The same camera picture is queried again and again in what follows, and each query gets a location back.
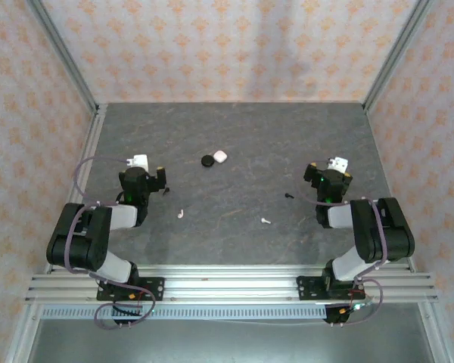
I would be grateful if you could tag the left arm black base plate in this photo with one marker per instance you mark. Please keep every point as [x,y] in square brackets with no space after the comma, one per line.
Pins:
[157,289]

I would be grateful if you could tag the black earbud charging case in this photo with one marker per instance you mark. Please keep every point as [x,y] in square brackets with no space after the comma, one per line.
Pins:
[207,161]

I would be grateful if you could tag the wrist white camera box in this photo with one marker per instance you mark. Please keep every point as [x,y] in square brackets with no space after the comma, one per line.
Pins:
[340,163]
[140,160]

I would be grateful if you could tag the aluminium frame leg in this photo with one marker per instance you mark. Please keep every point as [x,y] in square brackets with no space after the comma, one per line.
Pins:
[25,332]
[435,332]

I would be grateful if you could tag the white earbud charging case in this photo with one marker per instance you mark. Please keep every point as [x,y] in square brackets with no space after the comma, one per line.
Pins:
[219,156]

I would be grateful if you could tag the aluminium corner post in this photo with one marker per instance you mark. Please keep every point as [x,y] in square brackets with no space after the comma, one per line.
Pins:
[66,60]
[395,56]

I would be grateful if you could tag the aluminium mounting rail beam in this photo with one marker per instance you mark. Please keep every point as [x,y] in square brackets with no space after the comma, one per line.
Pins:
[231,287]

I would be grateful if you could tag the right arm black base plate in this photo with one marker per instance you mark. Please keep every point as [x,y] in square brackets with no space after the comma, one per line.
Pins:
[306,289]

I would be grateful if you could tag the aluminium side rail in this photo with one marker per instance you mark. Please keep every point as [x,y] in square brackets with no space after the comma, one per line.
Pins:
[89,151]

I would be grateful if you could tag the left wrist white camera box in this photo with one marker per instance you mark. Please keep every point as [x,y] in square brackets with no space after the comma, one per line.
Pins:
[140,160]

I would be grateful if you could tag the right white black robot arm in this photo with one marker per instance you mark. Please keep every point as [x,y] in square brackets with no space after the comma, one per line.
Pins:
[386,234]

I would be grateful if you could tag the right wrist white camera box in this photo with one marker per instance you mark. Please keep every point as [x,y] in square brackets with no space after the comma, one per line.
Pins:
[340,163]

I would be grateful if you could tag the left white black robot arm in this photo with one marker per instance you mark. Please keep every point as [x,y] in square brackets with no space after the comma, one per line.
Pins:
[83,242]

